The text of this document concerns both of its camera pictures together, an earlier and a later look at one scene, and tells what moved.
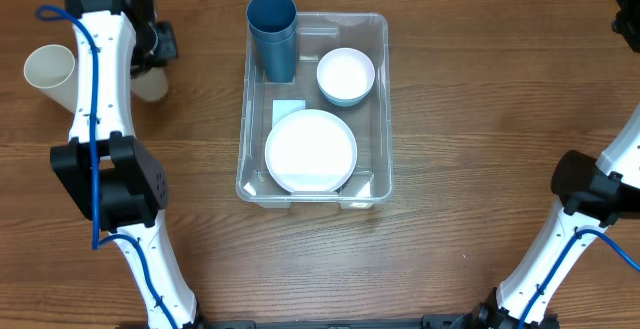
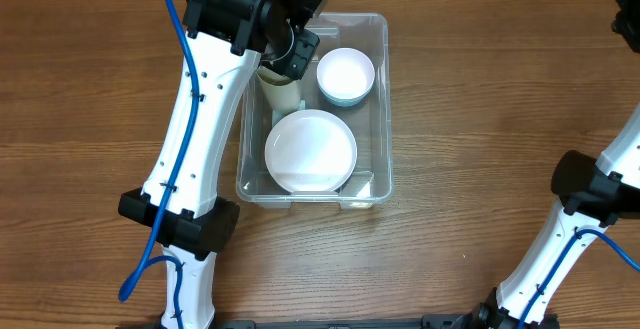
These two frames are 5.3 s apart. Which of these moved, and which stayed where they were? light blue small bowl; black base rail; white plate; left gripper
Moved: left gripper
Stayed: white plate; light blue small bowl; black base rail
